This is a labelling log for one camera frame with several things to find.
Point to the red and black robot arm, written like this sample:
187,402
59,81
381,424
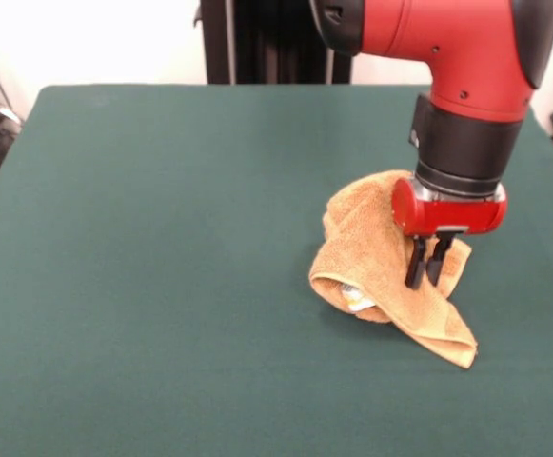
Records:
471,62

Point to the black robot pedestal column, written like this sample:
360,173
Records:
266,43

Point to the dark green table cloth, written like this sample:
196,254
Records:
162,238

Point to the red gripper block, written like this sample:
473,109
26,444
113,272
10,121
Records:
452,216

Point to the orange terry towel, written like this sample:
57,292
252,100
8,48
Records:
366,247

